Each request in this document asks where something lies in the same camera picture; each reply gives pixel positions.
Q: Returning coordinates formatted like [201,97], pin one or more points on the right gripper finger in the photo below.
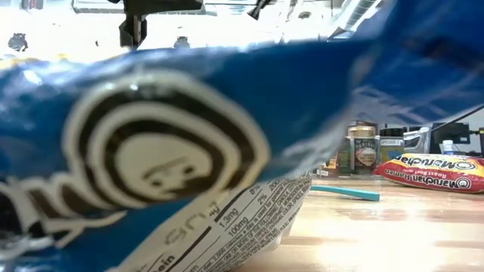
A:
[261,8]

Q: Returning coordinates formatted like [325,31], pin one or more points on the black spice tin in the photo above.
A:
[343,158]

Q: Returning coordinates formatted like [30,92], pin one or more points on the brown spice box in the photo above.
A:
[329,168]

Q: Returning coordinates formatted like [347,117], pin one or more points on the tan lid spice jar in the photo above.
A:
[363,151]

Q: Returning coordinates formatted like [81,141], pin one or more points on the black lid spice jar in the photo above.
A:
[391,145]

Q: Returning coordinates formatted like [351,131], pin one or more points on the small grey background object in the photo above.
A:
[181,42]

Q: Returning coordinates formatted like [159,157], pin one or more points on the blue ramen noodle packet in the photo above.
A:
[227,94]

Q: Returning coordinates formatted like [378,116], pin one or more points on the small dark background object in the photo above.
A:
[18,42]

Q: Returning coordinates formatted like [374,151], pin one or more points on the teal plastic spoon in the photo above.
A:
[348,192]

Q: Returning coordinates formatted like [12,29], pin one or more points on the black computer monitor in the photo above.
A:
[450,132]

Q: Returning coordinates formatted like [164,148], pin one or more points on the clear water bottle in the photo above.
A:
[448,148]

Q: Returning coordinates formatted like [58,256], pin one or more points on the red roast beef ramen packet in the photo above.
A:
[427,174]

